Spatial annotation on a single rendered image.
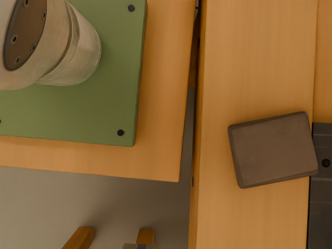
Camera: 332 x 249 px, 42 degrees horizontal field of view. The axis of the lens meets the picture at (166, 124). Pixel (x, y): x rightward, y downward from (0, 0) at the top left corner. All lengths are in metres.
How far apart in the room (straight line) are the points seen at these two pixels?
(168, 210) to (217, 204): 0.92
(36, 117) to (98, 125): 0.08
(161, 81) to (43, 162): 0.19
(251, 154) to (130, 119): 0.16
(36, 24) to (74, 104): 0.28
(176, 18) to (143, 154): 0.19
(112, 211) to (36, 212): 0.25
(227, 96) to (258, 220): 0.16
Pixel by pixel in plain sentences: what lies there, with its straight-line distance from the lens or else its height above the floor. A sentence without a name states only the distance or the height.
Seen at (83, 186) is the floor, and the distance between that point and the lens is 1.48.
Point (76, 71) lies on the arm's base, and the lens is 0.47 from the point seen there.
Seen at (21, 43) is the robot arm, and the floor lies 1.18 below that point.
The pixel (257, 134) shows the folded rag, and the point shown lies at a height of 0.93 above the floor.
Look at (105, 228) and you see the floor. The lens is 1.50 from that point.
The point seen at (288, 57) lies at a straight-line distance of 0.57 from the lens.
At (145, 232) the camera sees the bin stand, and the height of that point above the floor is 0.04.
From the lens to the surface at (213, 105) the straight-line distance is 0.54.
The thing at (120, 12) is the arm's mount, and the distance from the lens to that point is 0.56.
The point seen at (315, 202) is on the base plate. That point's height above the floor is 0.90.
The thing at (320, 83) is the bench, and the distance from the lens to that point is 0.60.
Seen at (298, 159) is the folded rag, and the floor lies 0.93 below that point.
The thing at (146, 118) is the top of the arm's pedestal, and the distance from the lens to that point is 0.59.
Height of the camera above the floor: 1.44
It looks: 89 degrees down
